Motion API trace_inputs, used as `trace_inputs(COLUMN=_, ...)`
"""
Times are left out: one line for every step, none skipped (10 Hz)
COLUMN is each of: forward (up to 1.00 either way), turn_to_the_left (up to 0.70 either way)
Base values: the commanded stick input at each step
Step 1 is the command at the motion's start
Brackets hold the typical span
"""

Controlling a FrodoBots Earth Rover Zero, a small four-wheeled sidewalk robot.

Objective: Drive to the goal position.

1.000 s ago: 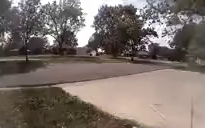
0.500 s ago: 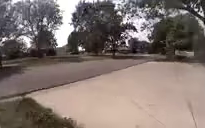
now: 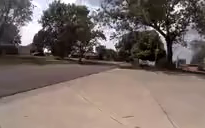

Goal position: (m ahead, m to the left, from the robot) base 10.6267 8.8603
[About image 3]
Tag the grass verge across road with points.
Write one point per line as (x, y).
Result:
(23, 60)

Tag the pale concrete driveway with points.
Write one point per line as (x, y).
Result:
(106, 96)

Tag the grey asphalt road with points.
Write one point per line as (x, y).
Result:
(30, 78)

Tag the round green bushy tree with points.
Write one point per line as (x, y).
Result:
(146, 46)

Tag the tall light-leaved tree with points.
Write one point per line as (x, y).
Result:
(0, 30)

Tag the building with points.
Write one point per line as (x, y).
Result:
(21, 50)
(105, 53)

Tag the big tree with forked trunk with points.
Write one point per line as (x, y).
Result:
(170, 46)

